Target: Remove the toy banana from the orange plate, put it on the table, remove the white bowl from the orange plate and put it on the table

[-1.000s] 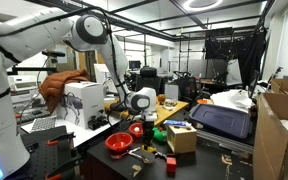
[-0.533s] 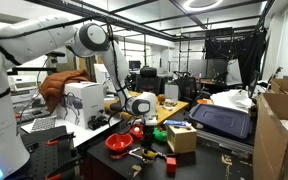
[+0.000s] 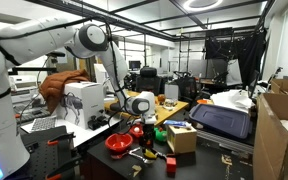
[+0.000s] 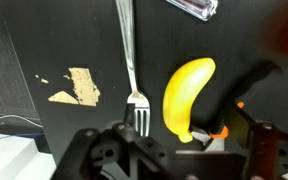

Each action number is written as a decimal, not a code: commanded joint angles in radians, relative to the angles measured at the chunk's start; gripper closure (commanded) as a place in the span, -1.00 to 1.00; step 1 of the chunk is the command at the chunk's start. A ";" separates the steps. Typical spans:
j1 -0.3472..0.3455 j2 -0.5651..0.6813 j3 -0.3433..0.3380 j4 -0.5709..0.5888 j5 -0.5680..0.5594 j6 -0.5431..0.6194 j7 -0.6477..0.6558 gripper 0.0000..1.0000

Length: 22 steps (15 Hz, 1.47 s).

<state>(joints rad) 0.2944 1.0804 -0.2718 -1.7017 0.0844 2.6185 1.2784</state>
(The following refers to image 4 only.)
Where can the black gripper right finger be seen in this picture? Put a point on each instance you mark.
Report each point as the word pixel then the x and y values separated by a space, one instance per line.
pixel 270 153

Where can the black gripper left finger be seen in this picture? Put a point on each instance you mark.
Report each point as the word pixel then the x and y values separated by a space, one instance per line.
pixel 110 156

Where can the yellow toy banana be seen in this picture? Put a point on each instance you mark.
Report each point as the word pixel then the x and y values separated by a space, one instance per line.
pixel 184 96

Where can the tan tape residue patch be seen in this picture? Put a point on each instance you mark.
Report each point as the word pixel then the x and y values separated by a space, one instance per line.
pixel 82 88

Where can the metal fork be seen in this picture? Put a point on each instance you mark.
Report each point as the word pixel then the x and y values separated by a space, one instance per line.
pixel 129 50

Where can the clear plastic fork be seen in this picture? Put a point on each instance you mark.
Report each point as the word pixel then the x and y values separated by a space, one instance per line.
pixel 197 7

